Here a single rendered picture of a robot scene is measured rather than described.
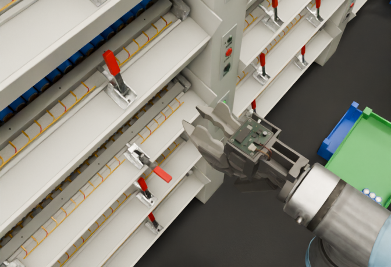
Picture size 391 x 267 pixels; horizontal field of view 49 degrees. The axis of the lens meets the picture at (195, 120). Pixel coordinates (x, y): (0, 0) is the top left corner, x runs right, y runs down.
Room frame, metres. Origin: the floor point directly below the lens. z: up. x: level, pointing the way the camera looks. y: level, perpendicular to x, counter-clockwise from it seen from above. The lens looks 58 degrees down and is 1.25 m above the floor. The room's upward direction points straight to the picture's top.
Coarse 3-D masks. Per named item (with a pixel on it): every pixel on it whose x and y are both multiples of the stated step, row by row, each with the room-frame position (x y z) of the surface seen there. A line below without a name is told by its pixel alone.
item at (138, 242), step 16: (192, 176) 0.50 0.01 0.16; (176, 192) 0.45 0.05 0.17; (192, 192) 0.46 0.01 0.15; (160, 208) 0.41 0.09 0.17; (176, 208) 0.41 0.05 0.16; (144, 224) 0.36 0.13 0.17; (160, 224) 0.37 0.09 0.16; (128, 240) 0.32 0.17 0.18; (144, 240) 0.32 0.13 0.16; (112, 256) 0.28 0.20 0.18; (128, 256) 0.28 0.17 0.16
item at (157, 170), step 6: (138, 156) 0.35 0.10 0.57; (144, 156) 0.35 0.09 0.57; (144, 162) 0.34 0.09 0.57; (150, 162) 0.34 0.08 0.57; (150, 168) 0.33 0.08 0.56; (156, 168) 0.33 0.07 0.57; (156, 174) 0.32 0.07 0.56; (162, 174) 0.32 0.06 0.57; (168, 174) 0.32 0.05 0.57; (168, 180) 0.31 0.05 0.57
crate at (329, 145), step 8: (352, 104) 0.80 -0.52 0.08; (352, 112) 0.78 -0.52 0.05; (360, 112) 0.78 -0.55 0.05; (344, 120) 0.78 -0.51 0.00; (352, 120) 0.78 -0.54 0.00; (336, 128) 0.74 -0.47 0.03; (344, 128) 0.75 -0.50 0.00; (328, 136) 0.69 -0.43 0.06; (336, 136) 0.72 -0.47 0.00; (344, 136) 0.72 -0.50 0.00; (328, 144) 0.65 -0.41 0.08; (336, 144) 0.69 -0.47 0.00; (320, 152) 0.65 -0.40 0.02; (328, 152) 0.64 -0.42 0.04; (328, 160) 0.63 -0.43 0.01
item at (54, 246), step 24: (192, 72) 0.51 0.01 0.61; (192, 96) 0.49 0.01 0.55; (216, 96) 0.47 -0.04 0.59; (168, 120) 0.44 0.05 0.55; (192, 120) 0.44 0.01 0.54; (144, 144) 0.38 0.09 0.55; (168, 144) 0.39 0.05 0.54; (120, 168) 0.34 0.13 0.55; (144, 168) 0.34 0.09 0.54; (96, 192) 0.29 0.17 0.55; (120, 192) 0.30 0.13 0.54; (72, 216) 0.25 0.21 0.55; (96, 216) 0.25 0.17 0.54; (0, 240) 0.20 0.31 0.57; (48, 240) 0.21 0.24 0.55; (72, 240) 0.21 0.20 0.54; (24, 264) 0.17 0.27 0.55; (48, 264) 0.17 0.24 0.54
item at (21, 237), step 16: (176, 96) 0.48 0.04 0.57; (128, 128) 0.40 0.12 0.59; (112, 144) 0.37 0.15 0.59; (96, 160) 0.33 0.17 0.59; (80, 176) 0.30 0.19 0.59; (64, 192) 0.28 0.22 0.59; (48, 208) 0.25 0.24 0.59; (32, 224) 0.22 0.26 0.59; (16, 240) 0.20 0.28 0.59; (0, 256) 0.17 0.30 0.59
